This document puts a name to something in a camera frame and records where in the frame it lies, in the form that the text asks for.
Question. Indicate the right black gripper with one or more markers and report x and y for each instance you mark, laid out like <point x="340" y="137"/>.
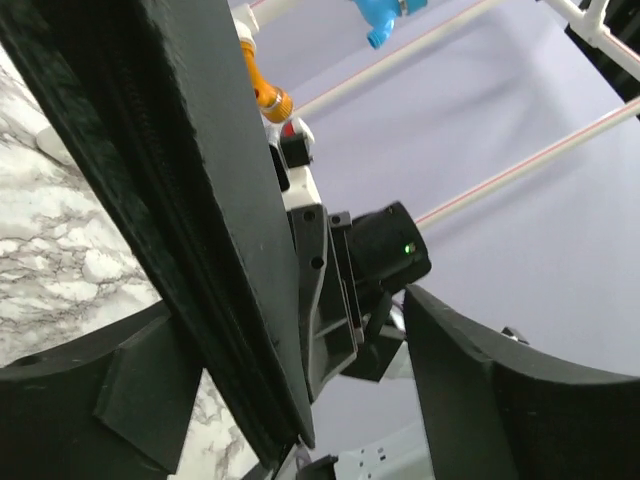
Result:
<point x="350" y="270"/>

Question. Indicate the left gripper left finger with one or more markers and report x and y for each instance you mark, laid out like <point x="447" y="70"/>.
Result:
<point x="113" y="404"/>

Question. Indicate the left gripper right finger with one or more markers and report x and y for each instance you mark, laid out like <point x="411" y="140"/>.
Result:
<point x="520" y="400"/>

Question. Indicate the black zip tool case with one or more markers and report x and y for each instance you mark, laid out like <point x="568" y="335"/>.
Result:
<point x="154" y="102"/>

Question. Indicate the orange faucet on pipe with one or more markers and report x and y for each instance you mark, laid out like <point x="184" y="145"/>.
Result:
<point x="275" y="104"/>

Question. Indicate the blue valve on pipe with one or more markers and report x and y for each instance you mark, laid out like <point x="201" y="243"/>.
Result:
<point x="381" y="15"/>

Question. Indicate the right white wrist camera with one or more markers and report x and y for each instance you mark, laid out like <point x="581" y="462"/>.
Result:
<point x="290" y="146"/>

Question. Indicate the white PVC pipe frame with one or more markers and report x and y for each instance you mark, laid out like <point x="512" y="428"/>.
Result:
<point x="494" y="116"/>

